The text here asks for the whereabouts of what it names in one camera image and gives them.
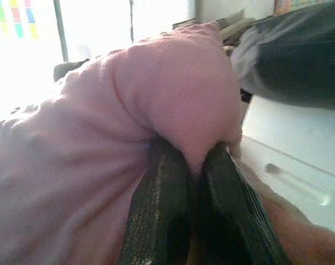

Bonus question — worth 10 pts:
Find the white plastic storage box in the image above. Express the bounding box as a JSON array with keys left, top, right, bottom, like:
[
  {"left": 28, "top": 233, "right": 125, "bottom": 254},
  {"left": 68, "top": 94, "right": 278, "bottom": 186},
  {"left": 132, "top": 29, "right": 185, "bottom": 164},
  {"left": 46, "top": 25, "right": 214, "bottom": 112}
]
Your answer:
[{"left": 238, "top": 95, "right": 335, "bottom": 239}]

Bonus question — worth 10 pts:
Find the dark grey cushion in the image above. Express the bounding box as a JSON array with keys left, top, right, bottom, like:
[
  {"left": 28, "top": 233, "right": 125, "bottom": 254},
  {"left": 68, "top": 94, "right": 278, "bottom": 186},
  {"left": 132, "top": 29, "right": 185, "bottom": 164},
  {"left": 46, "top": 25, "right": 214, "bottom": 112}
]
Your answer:
[{"left": 229, "top": 0, "right": 335, "bottom": 110}]

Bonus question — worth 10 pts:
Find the pink dotted pillow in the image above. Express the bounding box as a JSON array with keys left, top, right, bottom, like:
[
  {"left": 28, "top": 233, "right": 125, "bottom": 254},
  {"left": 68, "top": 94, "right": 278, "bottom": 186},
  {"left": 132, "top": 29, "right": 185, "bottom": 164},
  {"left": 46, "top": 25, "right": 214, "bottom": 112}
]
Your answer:
[{"left": 0, "top": 22, "right": 243, "bottom": 265}]

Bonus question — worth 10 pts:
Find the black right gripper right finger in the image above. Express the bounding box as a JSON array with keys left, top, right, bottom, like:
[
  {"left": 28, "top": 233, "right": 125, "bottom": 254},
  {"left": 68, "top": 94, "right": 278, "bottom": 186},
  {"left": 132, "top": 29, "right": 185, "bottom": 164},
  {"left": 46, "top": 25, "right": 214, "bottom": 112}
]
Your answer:
[{"left": 197, "top": 141, "right": 292, "bottom": 265}]

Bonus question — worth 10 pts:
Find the stack of books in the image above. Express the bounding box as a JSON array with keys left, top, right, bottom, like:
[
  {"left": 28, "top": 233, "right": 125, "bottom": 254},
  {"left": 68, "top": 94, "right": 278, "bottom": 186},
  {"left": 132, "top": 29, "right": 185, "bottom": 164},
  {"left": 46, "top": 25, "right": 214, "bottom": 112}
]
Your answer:
[{"left": 171, "top": 8, "right": 257, "bottom": 45}]

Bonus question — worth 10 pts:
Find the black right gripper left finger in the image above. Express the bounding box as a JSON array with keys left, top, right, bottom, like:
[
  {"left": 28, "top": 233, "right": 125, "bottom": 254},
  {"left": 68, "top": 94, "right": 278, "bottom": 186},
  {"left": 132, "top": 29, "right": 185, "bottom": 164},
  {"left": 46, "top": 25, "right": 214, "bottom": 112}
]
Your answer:
[{"left": 119, "top": 137, "right": 195, "bottom": 265}]

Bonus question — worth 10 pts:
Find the colourful squares window sticker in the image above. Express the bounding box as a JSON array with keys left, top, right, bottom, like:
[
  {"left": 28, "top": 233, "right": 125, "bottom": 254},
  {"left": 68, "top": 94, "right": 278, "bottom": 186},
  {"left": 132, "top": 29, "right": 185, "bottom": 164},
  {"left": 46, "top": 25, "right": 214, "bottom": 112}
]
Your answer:
[{"left": 0, "top": 0, "right": 40, "bottom": 40}]

